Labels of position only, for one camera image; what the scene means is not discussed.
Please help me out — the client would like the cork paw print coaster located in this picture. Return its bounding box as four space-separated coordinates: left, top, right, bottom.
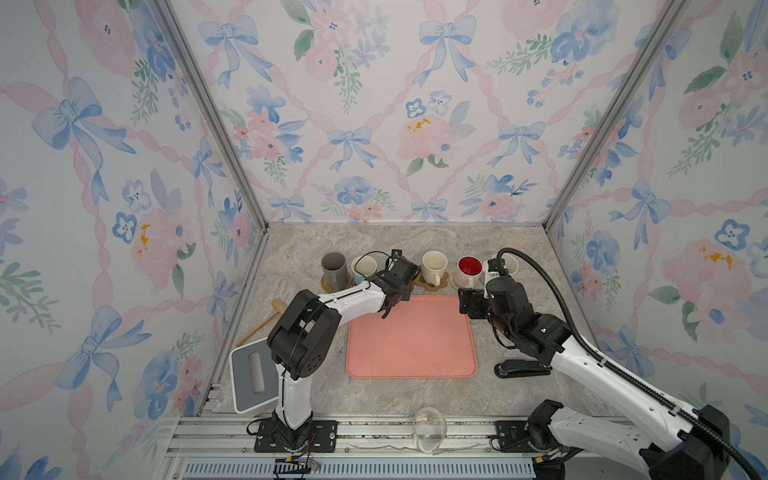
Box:
414 272 450 293

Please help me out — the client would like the cream mug blue handle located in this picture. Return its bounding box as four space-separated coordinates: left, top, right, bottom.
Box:
351 254 378 285

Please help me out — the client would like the cream ceramic mug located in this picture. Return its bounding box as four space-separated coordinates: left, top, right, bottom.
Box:
421 250 448 284

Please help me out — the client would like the white mug red interior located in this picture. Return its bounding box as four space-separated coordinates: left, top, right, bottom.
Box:
454 256 483 289

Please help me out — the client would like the multicolour stitched round coaster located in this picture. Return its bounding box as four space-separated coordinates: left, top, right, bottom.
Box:
450 275 480 290

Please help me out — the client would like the grey ceramic mug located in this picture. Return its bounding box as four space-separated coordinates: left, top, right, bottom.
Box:
321 252 349 289

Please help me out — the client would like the white speckled mug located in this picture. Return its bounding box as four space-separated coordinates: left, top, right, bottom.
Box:
502 253 520 276

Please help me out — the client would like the woven rattan round coaster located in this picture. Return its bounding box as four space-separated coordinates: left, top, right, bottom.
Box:
321 276 355 294

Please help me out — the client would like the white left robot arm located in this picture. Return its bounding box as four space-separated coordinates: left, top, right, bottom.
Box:
267 249 421 451

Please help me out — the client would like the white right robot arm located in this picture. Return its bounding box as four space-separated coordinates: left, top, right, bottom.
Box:
458 276 732 479

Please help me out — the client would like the pink rectangular tray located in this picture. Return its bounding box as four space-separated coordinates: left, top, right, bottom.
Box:
346 295 478 379

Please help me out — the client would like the black stapler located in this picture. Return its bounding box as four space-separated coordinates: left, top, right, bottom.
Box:
494 359 552 379

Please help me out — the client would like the wooden mallet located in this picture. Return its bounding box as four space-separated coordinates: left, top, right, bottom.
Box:
236 298 287 347

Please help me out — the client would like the clear glass dome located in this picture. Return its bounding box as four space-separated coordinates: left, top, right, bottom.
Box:
413 407 447 454

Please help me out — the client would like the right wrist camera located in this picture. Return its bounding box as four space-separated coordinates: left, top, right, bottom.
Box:
484 258 508 280

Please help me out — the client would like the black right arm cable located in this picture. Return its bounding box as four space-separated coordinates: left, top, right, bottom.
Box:
495 247 763 480

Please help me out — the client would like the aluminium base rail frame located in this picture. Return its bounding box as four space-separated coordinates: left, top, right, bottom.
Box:
157 413 682 480

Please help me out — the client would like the aluminium left corner post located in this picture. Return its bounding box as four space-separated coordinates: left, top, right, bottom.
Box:
148 0 268 234

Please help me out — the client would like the aluminium corner post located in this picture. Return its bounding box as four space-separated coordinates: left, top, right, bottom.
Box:
148 0 268 234
543 0 689 233

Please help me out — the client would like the aluminium right corner post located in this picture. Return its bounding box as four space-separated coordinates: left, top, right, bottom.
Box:
543 0 689 233

